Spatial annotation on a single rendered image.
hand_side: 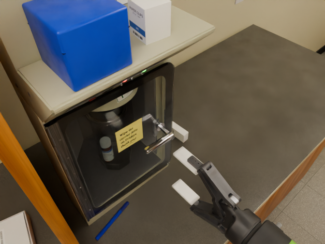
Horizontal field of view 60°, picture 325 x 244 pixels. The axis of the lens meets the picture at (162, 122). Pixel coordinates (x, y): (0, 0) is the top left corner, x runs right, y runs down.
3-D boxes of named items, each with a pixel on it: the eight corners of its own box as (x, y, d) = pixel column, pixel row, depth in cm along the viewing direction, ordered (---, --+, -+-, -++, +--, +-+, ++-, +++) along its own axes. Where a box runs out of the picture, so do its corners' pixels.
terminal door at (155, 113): (88, 218, 80) (45, 122, 51) (169, 160, 93) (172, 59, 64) (89, 220, 80) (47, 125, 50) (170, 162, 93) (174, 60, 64)
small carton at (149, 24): (130, 32, 49) (126, -3, 44) (154, 23, 51) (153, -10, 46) (146, 45, 46) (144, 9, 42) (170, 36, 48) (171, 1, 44)
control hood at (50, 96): (36, 116, 49) (13, 69, 42) (172, 47, 64) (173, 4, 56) (68, 157, 43) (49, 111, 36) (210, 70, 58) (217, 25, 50)
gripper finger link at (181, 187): (199, 196, 69) (199, 198, 69) (180, 178, 72) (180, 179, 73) (191, 204, 67) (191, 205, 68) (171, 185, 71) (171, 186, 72)
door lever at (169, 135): (135, 144, 73) (134, 138, 71) (163, 127, 77) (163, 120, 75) (148, 157, 70) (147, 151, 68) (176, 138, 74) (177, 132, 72)
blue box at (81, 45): (41, 61, 43) (20, 3, 36) (97, 38, 48) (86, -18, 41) (74, 93, 38) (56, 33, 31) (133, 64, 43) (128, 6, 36)
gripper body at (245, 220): (257, 231, 61) (224, 201, 66) (267, 214, 55) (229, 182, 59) (235, 255, 58) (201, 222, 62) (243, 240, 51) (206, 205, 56)
